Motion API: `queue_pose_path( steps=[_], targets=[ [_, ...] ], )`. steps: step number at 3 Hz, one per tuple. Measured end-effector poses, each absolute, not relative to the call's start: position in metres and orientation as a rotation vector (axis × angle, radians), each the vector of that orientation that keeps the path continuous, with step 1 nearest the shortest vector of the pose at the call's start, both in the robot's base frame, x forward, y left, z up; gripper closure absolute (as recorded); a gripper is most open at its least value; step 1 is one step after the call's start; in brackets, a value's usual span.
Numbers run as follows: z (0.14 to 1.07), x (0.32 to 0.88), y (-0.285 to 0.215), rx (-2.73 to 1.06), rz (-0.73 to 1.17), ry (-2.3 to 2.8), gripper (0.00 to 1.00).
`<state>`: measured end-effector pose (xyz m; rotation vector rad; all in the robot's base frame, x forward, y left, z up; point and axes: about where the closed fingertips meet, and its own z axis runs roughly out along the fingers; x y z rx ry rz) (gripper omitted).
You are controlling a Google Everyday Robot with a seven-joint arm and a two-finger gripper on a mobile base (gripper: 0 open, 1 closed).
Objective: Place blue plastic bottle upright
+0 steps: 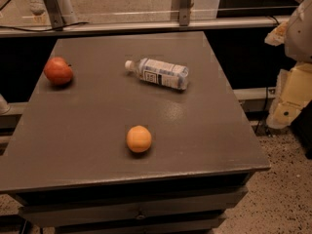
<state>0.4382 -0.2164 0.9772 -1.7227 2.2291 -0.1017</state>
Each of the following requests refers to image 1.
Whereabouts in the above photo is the black cable on ledge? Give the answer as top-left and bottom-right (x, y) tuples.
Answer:
(0, 20), (90, 33)

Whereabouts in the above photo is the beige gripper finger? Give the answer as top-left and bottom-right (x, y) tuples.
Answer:
(266, 62), (312, 129)

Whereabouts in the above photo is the grey metal bracket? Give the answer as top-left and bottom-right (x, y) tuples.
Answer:
(178, 0), (191, 26)
(43, 0), (64, 31)

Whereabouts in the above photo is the grey metal bracket centre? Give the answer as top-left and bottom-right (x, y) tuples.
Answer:
(178, 0), (191, 26)

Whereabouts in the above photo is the grey table drawer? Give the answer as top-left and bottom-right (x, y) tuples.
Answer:
(19, 185), (248, 227)

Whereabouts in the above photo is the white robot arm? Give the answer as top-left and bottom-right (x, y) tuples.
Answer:
(264, 0), (312, 129)

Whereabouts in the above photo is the orange fruit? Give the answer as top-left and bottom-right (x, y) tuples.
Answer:
(126, 126), (152, 153)

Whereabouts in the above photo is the white pipe far left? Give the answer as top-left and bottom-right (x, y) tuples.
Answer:
(0, 94), (10, 115)

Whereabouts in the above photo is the blue plastic water bottle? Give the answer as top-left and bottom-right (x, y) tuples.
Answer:
(125, 58), (189, 91)

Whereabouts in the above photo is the red apple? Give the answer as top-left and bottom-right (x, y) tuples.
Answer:
(44, 57), (73, 86)

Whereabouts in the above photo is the grey metal bracket left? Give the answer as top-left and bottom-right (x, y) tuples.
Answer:
(43, 0), (64, 31)

